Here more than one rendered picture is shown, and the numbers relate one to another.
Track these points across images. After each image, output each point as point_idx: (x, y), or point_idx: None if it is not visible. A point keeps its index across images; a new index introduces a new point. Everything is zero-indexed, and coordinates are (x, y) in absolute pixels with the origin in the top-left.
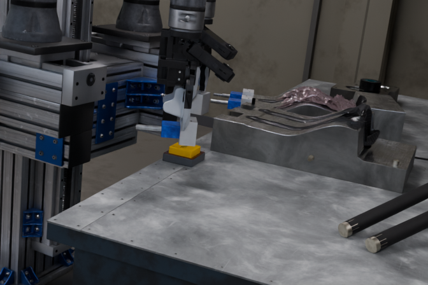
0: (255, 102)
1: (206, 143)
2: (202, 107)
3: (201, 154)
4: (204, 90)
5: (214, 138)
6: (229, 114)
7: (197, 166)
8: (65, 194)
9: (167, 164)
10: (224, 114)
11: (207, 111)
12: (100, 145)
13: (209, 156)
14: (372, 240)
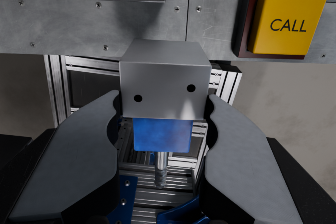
0: None
1: (120, 28)
2: (194, 48)
3: None
4: (118, 96)
5: None
6: None
7: None
8: (131, 154)
9: (315, 38)
10: None
11: (140, 39)
12: (127, 172)
13: None
14: None
